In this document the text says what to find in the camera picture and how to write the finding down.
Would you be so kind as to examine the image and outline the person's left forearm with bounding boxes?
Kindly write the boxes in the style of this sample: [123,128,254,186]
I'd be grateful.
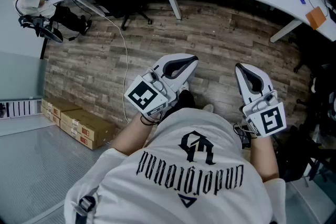
[109,112,164,157]

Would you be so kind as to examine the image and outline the person's right forearm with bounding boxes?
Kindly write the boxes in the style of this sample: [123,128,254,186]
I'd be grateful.
[246,135,280,183]

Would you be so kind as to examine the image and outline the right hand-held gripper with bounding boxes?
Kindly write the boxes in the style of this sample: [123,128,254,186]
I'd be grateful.
[234,62,287,138]

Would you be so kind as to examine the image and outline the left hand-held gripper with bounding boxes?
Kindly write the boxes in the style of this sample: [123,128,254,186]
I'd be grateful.
[123,53,200,118]

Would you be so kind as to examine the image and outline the black wrist band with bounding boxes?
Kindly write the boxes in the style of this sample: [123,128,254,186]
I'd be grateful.
[140,112,162,126]
[233,123,258,140]

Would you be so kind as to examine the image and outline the brown cardboard box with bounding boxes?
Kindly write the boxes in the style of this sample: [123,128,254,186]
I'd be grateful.
[60,109,117,141]
[41,98,83,120]
[40,105,62,127]
[59,121,111,151]

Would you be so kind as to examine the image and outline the orange box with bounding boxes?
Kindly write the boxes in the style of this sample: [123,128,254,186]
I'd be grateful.
[304,6,327,30]

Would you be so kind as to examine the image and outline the white printed t-shirt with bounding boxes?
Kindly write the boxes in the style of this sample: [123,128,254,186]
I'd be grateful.
[64,107,287,224]

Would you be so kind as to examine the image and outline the white desk leg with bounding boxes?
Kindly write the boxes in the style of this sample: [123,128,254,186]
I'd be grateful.
[270,18,303,44]
[162,0,183,21]
[71,0,110,18]

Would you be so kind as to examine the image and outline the person's black trousers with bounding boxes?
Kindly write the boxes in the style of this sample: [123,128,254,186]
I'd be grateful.
[167,90,196,124]

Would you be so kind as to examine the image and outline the white floor cable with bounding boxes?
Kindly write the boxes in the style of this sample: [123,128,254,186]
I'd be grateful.
[101,12,131,124]

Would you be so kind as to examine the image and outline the grey shoulder strap buckle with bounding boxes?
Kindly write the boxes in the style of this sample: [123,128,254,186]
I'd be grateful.
[74,193,98,224]

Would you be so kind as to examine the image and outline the black office chair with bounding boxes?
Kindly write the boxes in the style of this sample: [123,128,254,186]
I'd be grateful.
[64,0,154,31]
[272,123,336,185]

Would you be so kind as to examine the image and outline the white slatted rack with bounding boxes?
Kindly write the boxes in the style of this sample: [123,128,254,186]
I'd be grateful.
[0,98,43,120]

